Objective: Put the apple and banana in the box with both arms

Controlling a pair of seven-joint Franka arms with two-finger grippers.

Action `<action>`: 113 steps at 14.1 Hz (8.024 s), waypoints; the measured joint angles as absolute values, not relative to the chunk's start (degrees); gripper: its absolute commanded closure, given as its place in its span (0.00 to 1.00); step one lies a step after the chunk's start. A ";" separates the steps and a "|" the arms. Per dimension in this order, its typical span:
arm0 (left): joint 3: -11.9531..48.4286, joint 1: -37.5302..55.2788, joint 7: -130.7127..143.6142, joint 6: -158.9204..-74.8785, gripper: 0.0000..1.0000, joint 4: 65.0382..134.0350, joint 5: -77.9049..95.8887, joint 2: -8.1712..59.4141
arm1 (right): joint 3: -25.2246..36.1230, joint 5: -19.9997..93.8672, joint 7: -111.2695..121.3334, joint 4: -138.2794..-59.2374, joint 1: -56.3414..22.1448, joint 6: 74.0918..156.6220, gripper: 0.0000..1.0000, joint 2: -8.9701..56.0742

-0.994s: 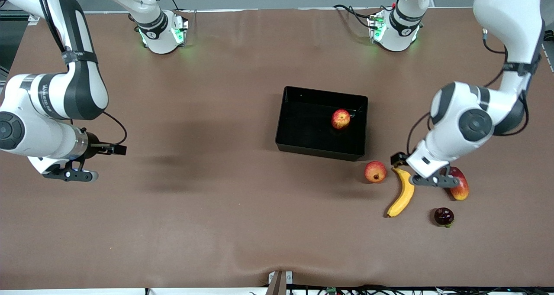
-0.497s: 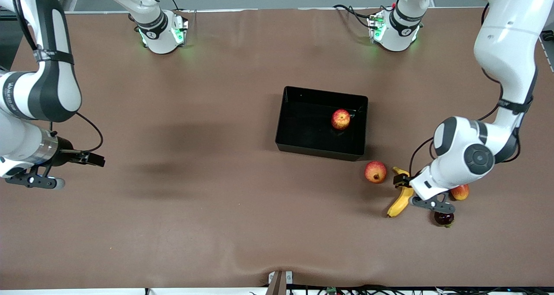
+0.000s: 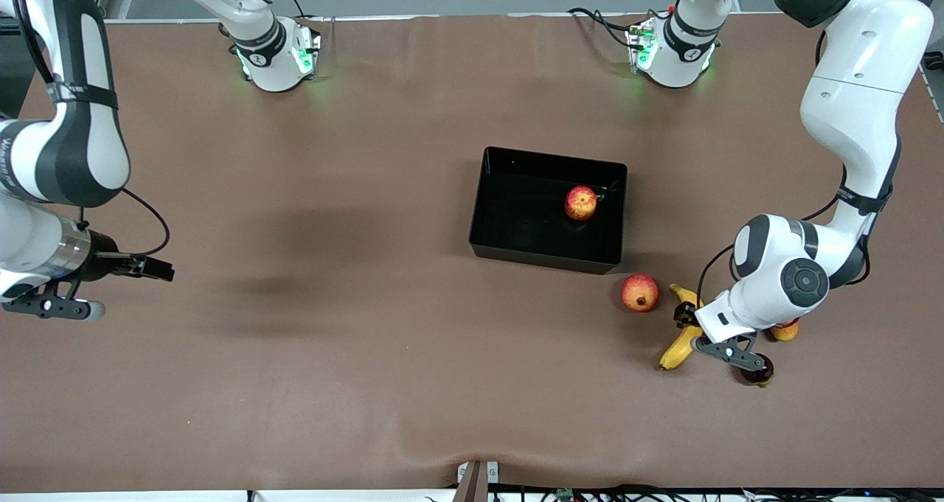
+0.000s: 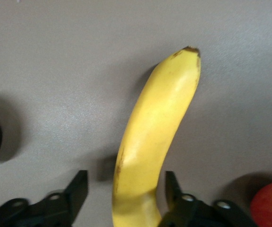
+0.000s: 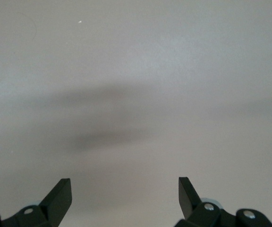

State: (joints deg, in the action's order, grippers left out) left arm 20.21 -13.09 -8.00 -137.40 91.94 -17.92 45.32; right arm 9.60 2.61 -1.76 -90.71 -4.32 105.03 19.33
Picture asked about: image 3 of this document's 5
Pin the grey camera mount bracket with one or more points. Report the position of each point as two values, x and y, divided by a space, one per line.
472 483

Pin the black plastic box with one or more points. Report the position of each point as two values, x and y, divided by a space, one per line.
523 214

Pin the yellow banana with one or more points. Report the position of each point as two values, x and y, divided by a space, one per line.
675 351

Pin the red apple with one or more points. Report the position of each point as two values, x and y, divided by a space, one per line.
581 203

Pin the dark purple mangosteen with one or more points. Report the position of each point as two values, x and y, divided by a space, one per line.
759 377

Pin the red yellow mango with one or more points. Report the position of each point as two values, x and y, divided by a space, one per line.
785 332

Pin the red yellow pomegranate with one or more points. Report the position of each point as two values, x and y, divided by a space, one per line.
639 293

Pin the brown table mat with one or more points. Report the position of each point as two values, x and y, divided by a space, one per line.
369 377

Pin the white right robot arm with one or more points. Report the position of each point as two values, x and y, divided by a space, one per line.
81 141

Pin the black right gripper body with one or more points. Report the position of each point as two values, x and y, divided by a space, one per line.
103 262

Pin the small green circuit board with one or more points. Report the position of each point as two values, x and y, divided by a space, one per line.
566 494

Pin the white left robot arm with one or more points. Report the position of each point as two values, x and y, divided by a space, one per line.
848 119

